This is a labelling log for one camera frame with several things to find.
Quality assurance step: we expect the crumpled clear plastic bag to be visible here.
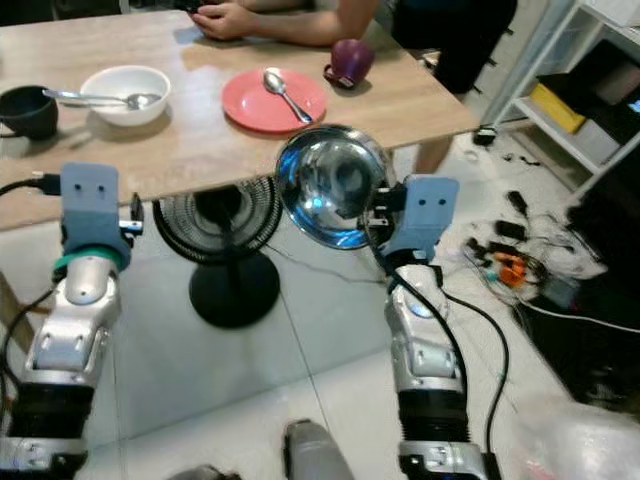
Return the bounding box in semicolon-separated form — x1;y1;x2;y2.
508;398;640;480

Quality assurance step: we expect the silver metal spoon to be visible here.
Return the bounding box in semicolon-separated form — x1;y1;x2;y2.
42;87;164;110
261;68;315;127

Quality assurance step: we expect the grey right robot leg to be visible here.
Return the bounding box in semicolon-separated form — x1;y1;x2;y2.
284;419;362;480

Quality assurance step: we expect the person's torso in black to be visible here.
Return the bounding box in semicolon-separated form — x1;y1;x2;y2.
388;0;523;97

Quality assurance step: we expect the white ceramic bowl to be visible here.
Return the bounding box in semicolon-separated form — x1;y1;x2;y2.
79;64;173;128

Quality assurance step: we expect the pink round plate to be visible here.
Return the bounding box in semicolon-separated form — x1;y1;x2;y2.
221;67;330;135

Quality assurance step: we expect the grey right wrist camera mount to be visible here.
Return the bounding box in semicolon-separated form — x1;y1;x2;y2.
386;175;461;257

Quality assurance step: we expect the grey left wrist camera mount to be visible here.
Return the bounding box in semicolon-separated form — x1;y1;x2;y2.
59;162;131;269

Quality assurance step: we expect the light wooden table leg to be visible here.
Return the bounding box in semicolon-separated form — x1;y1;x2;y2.
0;274;27;323

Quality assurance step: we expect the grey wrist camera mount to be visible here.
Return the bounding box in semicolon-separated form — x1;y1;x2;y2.
386;175;461;257
59;162;131;269

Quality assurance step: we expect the white metal shelf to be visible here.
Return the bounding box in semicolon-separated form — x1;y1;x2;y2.
489;0;640;197

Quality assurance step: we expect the black ceramic cup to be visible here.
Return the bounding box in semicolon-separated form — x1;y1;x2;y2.
0;84;60;142

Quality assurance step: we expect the shiny steel bowl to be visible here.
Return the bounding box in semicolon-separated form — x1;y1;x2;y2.
273;123;394;252

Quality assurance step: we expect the black pedestal fan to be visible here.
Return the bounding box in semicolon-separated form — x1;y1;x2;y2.
152;184;282;330

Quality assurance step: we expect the person's left hand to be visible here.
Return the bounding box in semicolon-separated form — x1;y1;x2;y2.
194;1;258;42

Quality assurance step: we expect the large black box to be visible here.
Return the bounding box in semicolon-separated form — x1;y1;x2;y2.
524;298;640;403

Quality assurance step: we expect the orange plastic item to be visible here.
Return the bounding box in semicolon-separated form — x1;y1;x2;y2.
492;251;530;287

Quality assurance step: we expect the yellow box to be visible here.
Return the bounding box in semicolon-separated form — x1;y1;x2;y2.
529;81;590;135

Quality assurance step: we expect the purple ceramic cup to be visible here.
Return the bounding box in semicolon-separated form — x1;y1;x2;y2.
323;37;377;90

